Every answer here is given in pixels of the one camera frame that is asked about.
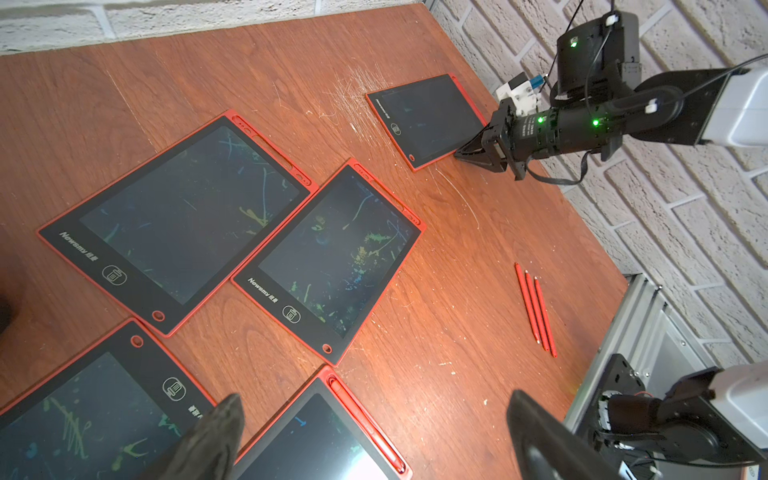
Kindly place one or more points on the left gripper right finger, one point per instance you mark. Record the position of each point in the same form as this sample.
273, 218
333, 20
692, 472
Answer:
545, 449

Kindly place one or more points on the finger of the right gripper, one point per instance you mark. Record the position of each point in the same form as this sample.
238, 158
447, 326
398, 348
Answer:
480, 146
483, 160

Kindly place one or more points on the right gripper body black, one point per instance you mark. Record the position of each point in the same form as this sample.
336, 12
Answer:
505, 143

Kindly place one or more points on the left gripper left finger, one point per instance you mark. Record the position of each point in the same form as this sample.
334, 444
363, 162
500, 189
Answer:
208, 450

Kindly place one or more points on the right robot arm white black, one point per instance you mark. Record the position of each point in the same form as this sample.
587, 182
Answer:
599, 98

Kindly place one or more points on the left writing tablet red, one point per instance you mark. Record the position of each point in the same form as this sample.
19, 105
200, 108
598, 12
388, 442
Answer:
108, 413

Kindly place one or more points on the writing tablet red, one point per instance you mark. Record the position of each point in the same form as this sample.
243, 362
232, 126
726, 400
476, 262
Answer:
108, 413
164, 237

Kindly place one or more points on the far writing tablet red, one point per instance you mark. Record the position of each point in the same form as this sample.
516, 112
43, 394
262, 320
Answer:
164, 237

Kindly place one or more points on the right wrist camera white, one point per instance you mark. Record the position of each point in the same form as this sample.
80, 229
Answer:
523, 92

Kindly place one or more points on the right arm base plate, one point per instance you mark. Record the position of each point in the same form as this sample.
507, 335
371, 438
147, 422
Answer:
617, 378

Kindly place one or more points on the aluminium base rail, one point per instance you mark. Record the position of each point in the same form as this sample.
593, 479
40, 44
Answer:
636, 348

